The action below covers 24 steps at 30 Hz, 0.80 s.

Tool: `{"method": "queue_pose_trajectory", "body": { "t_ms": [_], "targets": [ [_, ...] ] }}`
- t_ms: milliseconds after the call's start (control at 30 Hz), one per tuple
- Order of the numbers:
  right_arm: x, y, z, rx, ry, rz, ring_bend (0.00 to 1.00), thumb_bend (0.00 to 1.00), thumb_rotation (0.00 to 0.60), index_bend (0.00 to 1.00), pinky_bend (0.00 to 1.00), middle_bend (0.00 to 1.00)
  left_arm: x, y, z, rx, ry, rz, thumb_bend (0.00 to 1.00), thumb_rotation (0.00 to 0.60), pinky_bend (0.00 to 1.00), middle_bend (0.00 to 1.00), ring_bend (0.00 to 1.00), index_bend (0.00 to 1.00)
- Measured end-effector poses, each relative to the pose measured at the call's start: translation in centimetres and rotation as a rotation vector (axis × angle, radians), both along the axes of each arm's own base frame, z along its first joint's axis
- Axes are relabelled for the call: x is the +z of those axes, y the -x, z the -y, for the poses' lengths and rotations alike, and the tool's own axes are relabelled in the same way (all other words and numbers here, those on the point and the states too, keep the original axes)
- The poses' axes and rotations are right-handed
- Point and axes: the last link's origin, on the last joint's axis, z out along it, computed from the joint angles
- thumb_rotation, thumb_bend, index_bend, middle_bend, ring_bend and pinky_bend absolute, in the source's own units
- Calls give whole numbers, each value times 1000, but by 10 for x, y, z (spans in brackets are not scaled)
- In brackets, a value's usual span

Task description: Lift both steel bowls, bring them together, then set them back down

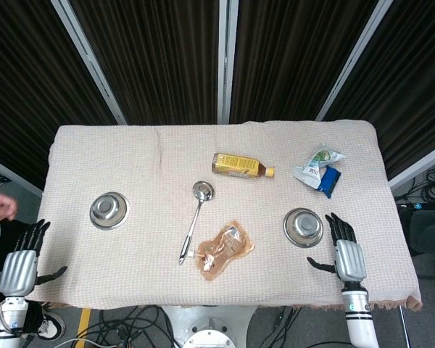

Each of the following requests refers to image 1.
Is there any stainless steel ladle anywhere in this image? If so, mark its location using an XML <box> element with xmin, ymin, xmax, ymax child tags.
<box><xmin>178</xmin><ymin>181</ymin><xmax>215</xmax><ymax>266</ymax></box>

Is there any brown sauce pouch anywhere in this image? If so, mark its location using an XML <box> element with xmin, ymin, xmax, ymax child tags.
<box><xmin>188</xmin><ymin>220</ymin><xmax>257</xmax><ymax>283</ymax></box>

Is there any white green snack bag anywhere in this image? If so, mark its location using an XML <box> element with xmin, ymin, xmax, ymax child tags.
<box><xmin>292</xmin><ymin>143</ymin><xmax>347</xmax><ymax>190</ymax></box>

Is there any blue snack packet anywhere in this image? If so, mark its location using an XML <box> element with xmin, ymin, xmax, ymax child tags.
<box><xmin>318</xmin><ymin>165</ymin><xmax>342</xmax><ymax>199</ymax></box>

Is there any beige cloth-covered table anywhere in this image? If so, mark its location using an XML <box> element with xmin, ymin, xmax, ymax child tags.
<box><xmin>23</xmin><ymin>120</ymin><xmax>423</xmax><ymax>312</ymax></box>

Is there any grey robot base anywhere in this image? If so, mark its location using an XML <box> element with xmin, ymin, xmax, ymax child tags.
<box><xmin>162</xmin><ymin>305</ymin><xmax>257</xmax><ymax>348</ymax></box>

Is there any black floor cable bundle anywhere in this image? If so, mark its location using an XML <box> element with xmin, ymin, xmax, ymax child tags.
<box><xmin>67</xmin><ymin>306</ymin><xmax>177</xmax><ymax>348</ymax></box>

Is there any stainless steel bowl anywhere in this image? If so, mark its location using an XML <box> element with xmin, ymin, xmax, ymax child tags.
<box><xmin>89</xmin><ymin>191</ymin><xmax>131</xmax><ymax>231</ymax></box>
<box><xmin>283</xmin><ymin>207</ymin><xmax>325</xmax><ymax>249</ymax></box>

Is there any yellow label tea bottle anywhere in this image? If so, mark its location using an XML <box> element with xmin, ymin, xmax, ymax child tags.
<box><xmin>211</xmin><ymin>152</ymin><xmax>276</xmax><ymax>179</ymax></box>

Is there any person's bare hand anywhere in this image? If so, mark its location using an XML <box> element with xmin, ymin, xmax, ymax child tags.
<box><xmin>0</xmin><ymin>192</ymin><xmax>19</xmax><ymax>223</ymax></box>

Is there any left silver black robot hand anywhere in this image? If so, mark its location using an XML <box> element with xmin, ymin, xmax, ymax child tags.
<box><xmin>0</xmin><ymin>218</ymin><xmax>69</xmax><ymax>298</ymax></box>

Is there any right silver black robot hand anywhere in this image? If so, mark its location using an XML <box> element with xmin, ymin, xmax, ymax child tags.
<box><xmin>306</xmin><ymin>212</ymin><xmax>368</xmax><ymax>291</ymax></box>

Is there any black pleated curtain panel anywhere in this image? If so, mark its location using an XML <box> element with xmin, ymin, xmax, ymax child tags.
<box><xmin>322</xmin><ymin>0</ymin><xmax>435</xmax><ymax>179</ymax></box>
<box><xmin>68</xmin><ymin>0</ymin><xmax>221</xmax><ymax>126</ymax></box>
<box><xmin>230</xmin><ymin>0</ymin><xmax>381</xmax><ymax>124</ymax></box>
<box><xmin>0</xmin><ymin>0</ymin><xmax>117</xmax><ymax>190</ymax></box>

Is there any black white sneaker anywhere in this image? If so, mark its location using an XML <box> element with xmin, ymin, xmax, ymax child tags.
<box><xmin>36</xmin><ymin>311</ymin><xmax>66</xmax><ymax>340</ymax></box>

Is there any aluminium partition post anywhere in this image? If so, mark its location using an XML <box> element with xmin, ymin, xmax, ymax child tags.
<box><xmin>387</xmin><ymin>139</ymin><xmax>435</xmax><ymax>192</ymax></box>
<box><xmin>50</xmin><ymin>0</ymin><xmax>128</xmax><ymax>126</ymax></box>
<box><xmin>314</xmin><ymin>0</ymin><xmax>394</xmax><ymax>121</ymax></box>
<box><xmin>217</xmin><ymin>0</ymin><xmax>239</xmax><ymax>125</ymax></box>
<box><xmin>0</xmin><ymin>154</ymin><xmax>44</xmax><ymax>199</ymax></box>

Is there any black power strip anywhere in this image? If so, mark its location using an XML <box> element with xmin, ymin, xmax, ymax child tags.
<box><xmin>397</xmin><ymin>201</ymin><xmax>435</xmax><ymax>212</ymax></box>

